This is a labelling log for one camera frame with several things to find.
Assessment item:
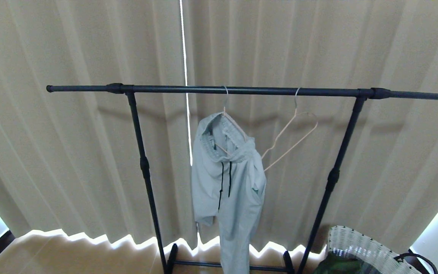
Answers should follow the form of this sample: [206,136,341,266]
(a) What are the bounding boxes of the pale grey shorts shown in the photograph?
[191,112,267,274]

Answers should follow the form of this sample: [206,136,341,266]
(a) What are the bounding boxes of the pink clothes hanger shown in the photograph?
[213,87,248,156]
[261,88,318,172]

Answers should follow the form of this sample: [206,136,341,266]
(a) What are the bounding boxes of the black clothes rack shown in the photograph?
[46,83,438,274]

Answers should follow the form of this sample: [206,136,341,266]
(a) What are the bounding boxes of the green garment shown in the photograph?
[314,251,375,274]

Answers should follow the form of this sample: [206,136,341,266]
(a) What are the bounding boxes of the white laundry basket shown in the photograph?
[325,225,438,274]

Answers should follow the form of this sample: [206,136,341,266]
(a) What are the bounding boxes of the beige curtain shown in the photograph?
[0,0,438,255]

